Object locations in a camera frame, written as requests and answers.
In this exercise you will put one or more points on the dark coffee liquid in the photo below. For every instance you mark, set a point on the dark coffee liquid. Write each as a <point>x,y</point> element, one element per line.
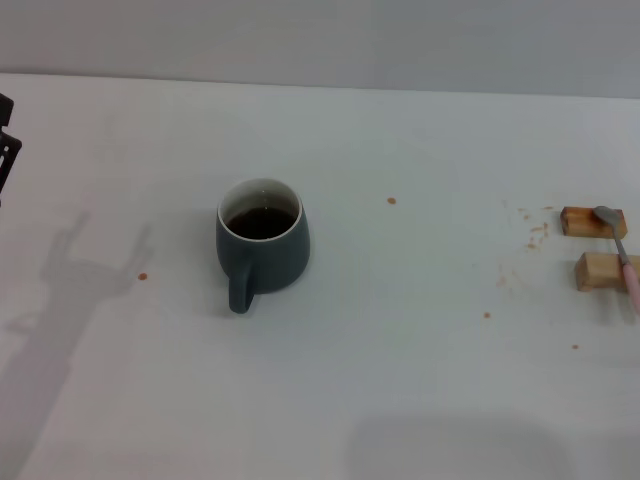
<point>260,225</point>

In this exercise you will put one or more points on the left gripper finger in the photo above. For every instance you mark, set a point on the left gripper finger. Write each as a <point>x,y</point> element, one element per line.
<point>7,155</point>

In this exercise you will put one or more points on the light wooden block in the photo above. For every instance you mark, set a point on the light wooden block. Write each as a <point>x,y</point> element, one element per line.
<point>597,270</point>

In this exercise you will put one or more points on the dark grey ceramic cup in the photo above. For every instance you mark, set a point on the dark grey ceramic cup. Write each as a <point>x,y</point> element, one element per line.
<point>270,265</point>

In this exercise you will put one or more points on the stained brown wooden block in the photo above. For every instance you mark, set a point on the stained brown wooden block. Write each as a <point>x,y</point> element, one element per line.
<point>580,221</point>

